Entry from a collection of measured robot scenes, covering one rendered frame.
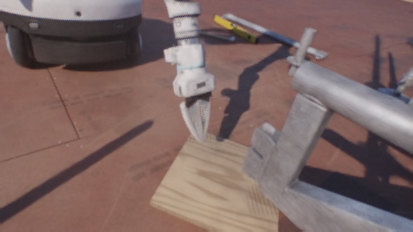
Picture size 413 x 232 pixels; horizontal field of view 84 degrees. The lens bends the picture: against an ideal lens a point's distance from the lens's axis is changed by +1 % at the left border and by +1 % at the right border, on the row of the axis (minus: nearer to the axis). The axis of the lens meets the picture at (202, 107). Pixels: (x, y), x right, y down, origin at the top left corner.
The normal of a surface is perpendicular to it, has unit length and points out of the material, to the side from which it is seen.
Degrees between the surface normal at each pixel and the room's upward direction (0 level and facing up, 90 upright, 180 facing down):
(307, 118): 90
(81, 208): 0
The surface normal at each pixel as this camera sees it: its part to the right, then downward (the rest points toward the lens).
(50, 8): 0.23, 0.58
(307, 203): -0.79, 0.25
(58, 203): 0.15, -0.81
